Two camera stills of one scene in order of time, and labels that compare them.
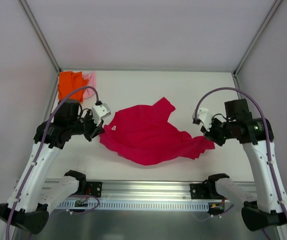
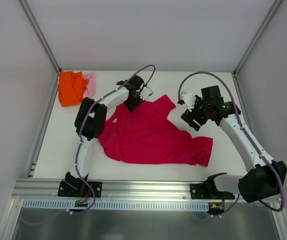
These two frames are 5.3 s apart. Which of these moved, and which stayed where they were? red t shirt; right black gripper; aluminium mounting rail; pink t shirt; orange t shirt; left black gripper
Moved: red t shirt; left black gripper; right black gripper
Stayed: aluminium mounting rail; pink t shirt; orange t shirt
